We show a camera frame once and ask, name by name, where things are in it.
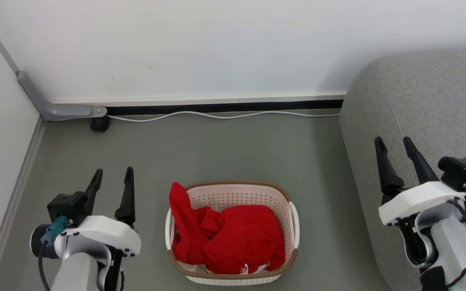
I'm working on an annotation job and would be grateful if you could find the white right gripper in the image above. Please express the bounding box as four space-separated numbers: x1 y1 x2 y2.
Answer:
374 136 466 226

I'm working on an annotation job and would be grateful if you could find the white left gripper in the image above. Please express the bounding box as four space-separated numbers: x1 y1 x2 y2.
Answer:
54 166 142 260

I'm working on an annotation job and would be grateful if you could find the red white striped sleeve shirt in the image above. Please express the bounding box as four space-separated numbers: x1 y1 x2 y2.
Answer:
180 261 271 276

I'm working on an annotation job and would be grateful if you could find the red shirt with white trim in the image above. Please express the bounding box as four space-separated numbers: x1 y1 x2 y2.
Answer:
168 182 286 275

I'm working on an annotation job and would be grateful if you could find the white perforated laundry basket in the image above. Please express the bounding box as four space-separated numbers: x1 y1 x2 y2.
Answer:
165 180 301 287

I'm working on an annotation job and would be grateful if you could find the grey fabric sofa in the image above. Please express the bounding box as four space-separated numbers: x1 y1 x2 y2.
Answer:
339 48 466 291

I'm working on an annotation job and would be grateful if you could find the black caster wheel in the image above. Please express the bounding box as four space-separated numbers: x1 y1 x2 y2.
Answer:
90 116 111 133

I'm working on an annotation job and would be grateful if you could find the grey metal support leg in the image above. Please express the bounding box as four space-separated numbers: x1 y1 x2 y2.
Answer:
17 71 108 121

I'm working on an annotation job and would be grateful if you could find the black baseboard strip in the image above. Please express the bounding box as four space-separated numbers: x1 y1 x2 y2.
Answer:
105 99 344 117

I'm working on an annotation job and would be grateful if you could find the teal left camera connector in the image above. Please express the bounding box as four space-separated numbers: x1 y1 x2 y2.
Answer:
40 215 70 247

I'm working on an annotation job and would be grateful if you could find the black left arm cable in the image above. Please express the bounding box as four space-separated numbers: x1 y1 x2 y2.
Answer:
38 242 52 291

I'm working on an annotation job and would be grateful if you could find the grey partition floor rail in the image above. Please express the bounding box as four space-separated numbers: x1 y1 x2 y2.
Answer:
0 116 46 291

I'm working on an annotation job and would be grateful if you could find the white power cable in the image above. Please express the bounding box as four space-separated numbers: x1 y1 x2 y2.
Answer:
106 110 341 123

